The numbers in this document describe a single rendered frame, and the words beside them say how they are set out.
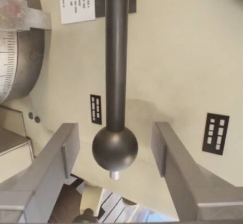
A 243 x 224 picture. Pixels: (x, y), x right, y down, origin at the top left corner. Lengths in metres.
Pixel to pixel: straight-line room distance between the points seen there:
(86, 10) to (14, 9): 0.07
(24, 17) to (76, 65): 0.07
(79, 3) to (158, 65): 0.11
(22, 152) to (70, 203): 0.33
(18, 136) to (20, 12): 0.22
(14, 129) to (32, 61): 0.16
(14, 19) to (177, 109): 0.17
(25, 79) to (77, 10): 0.11
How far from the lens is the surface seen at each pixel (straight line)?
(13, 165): 0.34
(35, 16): 0.23
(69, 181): 0.99
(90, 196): 0.32
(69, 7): 0.22
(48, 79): 0.26
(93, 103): 0.20
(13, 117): 0.36
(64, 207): 0.62
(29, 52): 0.24
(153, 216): 6.55
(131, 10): 0.17
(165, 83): 0.16
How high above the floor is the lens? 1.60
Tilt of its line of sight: 29 degrees down
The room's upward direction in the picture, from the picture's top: 99 degrees clockwise
